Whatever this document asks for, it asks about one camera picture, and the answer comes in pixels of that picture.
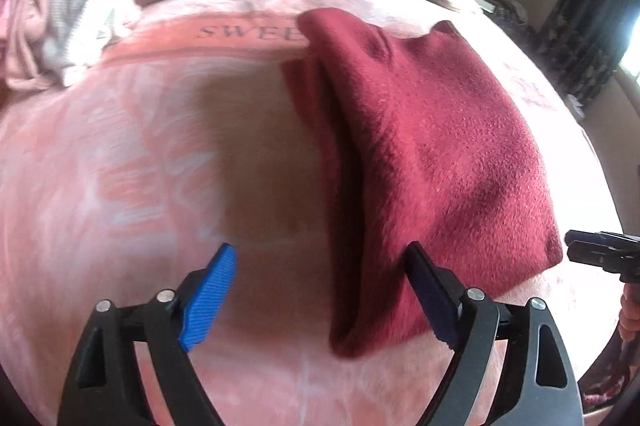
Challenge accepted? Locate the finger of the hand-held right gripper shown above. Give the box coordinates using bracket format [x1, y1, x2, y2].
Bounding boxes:
[566, 242, 640, 285]
[565, 230, 640, 245]

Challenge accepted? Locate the pink printed blanket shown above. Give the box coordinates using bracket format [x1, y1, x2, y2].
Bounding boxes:
[0, 0, 626, 426]

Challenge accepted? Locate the dark curtain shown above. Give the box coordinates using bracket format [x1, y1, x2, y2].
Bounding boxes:
[537, 0, 626, 109]

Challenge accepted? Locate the pale pink garment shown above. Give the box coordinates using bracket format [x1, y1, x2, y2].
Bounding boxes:
[0, 0, 68, 92]

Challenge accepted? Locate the maroon knit sweater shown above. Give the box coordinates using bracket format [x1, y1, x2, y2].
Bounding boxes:
[281, 7, 565, 361]

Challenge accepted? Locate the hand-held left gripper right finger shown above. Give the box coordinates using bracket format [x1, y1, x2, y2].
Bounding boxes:
[402, 242, 584, 426]

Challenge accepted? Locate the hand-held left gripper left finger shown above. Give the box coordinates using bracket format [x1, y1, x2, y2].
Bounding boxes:
[57, 243, 238, 426]

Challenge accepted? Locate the person's right hand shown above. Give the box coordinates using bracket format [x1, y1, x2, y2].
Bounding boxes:
[618, 282, 640, 343]

